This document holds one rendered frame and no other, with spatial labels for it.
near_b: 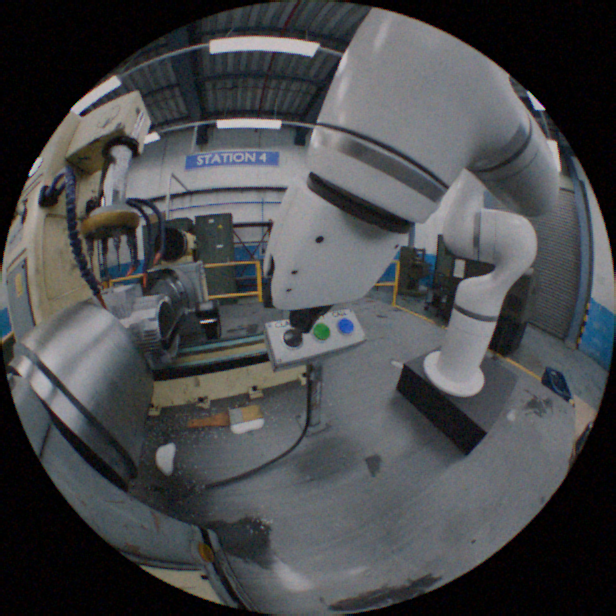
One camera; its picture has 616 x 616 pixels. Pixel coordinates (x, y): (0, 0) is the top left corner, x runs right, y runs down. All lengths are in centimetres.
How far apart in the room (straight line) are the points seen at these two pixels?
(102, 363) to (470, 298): 61
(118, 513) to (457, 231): 62
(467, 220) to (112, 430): 62
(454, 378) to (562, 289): 613
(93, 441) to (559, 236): 687
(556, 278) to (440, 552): 635
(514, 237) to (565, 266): 615
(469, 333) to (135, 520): 59
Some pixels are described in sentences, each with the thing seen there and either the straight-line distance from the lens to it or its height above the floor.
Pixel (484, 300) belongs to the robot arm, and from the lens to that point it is 44.
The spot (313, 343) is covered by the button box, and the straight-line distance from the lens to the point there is 28.
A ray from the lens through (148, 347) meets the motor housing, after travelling 50.
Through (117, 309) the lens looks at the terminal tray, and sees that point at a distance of 54.
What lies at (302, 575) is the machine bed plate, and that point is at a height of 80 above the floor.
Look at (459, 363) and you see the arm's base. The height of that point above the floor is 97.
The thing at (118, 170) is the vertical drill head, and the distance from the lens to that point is 61.
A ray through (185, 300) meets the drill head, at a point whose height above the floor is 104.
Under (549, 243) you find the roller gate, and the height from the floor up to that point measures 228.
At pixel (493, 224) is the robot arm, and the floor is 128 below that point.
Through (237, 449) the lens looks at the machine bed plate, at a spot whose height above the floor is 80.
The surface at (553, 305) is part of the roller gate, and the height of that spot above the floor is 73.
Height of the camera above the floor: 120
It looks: 19 degrees down
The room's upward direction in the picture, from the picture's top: straight up
